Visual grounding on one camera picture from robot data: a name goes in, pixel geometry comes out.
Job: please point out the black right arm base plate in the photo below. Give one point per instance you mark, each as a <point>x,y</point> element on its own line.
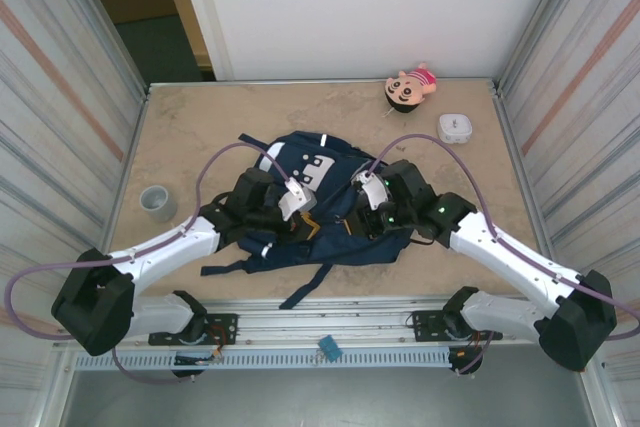
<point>425,327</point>

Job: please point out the aluminium rail frame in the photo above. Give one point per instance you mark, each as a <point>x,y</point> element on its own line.
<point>325,317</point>

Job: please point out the cartoon boy plush doll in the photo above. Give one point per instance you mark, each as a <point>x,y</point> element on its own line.
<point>402,92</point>

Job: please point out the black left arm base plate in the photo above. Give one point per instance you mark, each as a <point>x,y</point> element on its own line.
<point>222,329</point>

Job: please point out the white square lidded container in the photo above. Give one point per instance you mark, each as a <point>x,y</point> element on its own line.
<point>455,127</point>

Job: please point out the blue clip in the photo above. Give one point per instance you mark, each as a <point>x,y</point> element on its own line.
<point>331,347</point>

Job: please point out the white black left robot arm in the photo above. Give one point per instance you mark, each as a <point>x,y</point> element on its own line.
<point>165,252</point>

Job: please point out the navy blue backpack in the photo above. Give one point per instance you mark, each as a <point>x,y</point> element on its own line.
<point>360,252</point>

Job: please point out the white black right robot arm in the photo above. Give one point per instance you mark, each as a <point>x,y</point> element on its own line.
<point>500,247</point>

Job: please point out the striped enclosure side panel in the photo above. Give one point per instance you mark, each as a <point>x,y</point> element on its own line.
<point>590,72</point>
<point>50,97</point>

